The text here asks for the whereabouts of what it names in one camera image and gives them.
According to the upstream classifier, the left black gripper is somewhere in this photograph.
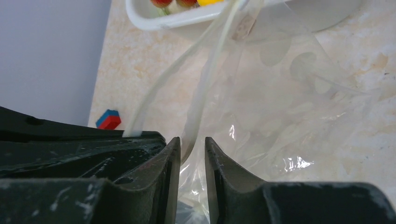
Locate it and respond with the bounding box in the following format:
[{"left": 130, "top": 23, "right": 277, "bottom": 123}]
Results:
[{"left": 0, "top": 107, "right": 166, "bottom": 180}]

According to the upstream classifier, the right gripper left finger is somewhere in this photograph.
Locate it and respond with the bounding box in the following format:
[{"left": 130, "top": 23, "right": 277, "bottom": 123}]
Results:
[{"left": 0, "top": 137, "right": 180, "bottom": 224}]

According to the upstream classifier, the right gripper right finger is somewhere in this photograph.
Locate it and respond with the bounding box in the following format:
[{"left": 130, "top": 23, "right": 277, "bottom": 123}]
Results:
[{"left": 205, "top": 137, "right": 396, "bottom": 224}]

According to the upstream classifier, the clear zip top bag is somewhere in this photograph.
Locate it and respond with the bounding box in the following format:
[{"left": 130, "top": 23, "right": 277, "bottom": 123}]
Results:
[{"left": 124, "top": 0, "right": 396, "bottom": 224}]

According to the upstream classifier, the red blue block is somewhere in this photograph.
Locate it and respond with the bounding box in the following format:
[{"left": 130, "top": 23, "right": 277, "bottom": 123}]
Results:
[{"left": 95, "top": 109, "right": 121, "bottom": 130}]

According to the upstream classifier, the white plastic fruit basket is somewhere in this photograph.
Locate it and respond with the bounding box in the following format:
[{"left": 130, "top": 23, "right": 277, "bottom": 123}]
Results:
[{"left": 125, "top": 0, "right": 362, "bottom": 31}]

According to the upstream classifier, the yellow lemon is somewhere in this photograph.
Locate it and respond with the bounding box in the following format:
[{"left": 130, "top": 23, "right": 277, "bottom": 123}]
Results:
[{"left": 197, "top": 0, "right": 224, "bottom": 7}]

